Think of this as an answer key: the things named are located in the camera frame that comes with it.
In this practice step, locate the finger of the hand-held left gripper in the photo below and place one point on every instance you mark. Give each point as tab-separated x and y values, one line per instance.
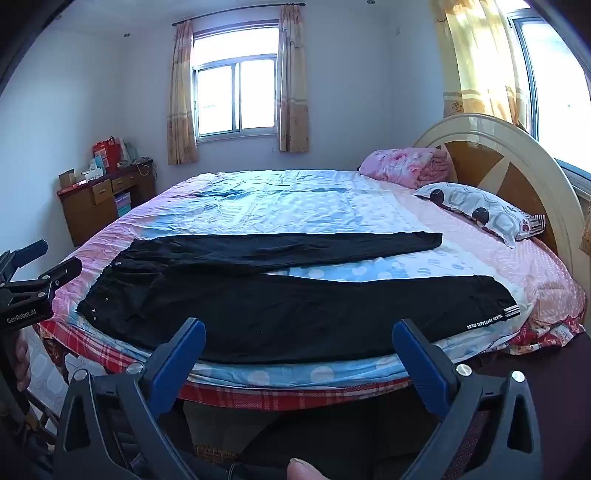
27	253
55	274

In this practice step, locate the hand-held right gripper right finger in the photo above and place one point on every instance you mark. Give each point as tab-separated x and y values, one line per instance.
415	357

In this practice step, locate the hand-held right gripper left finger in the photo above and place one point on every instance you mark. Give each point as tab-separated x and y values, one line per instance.
184	353

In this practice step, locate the black pants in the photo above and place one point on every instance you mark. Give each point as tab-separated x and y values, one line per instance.
277	314

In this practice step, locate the person's left hand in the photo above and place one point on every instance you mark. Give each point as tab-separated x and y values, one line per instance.
23	364

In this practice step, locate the person's right hand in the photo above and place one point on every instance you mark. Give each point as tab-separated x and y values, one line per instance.
307	470

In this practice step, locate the brown wooden desk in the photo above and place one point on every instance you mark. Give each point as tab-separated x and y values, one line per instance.
97	207

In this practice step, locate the brown cardboard box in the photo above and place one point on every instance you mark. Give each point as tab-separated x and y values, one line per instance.
67	179

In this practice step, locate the white tissue box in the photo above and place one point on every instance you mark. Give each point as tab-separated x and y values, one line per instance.
93	174

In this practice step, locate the red gift bag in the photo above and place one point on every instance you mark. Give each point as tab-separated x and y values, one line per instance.
106	154

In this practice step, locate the red floral bed sheet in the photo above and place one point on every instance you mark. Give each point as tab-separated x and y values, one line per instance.
549	337

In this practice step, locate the light blue paper bag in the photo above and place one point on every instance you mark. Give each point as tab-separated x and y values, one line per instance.
129	151

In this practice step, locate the grey patterned pillow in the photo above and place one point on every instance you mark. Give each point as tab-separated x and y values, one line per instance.
475	210

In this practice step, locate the blue pink polka dot blanket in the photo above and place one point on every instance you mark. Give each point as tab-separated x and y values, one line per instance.
286	203

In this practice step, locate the pink folded quilt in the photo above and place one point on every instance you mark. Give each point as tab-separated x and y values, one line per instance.
401	166

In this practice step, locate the floral beige curtain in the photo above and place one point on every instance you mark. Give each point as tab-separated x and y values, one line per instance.
292	92
181	101

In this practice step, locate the cream wooden bed headboard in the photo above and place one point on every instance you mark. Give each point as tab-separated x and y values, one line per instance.
521	157

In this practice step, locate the white sliding window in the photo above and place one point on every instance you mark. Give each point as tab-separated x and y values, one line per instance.
235	92

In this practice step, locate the yellow patterned curtain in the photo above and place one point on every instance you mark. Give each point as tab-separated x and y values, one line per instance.
480	60

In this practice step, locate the large bright window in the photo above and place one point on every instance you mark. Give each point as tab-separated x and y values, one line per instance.
558	83

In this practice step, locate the black curtain rod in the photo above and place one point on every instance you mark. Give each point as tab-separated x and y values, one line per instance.
231	14

